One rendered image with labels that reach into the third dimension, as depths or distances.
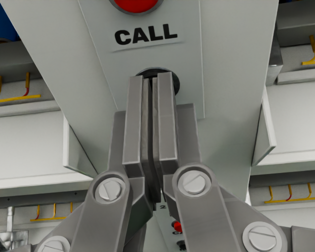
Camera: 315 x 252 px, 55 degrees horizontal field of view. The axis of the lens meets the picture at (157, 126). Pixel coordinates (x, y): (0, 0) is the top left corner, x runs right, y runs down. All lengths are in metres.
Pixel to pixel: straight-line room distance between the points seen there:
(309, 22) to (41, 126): 0.18
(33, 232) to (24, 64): 0.25
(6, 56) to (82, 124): 0.09
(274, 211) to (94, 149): 0.25
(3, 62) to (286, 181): 0.29
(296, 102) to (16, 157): 0.19
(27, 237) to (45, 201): 0.05
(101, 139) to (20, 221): 0.28
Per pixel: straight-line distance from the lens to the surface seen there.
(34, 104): 0.22
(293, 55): 0.22
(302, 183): 0.38
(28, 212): 0.42
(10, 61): 0.22
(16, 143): 0.23
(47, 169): 0.21
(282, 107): 0.21
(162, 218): 0.24
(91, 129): 0.16
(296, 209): 0.38
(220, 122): 0.15
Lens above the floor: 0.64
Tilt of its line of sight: 49 degrees down
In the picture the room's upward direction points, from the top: 13 degrees counter-clockwise
